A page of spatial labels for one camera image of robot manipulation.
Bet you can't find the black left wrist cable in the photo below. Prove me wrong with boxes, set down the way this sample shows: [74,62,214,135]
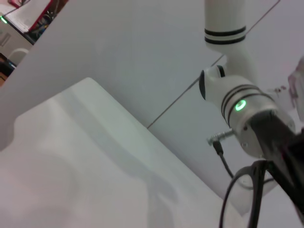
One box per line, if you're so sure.
[213,141,236,179]

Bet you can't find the red framed white board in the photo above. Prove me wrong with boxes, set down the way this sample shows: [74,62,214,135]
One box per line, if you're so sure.
[4,0,64,34]

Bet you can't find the silver cable connector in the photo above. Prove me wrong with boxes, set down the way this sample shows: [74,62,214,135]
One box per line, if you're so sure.
[206,129,235,146]

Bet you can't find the white chair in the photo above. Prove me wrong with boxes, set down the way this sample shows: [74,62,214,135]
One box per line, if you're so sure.
[8,47,33,67]

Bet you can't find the black glasses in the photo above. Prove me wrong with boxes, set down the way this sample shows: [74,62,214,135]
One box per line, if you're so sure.
[218,159,277,228]

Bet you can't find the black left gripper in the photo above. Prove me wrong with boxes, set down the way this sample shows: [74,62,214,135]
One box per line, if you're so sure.
[249,111,304,215]

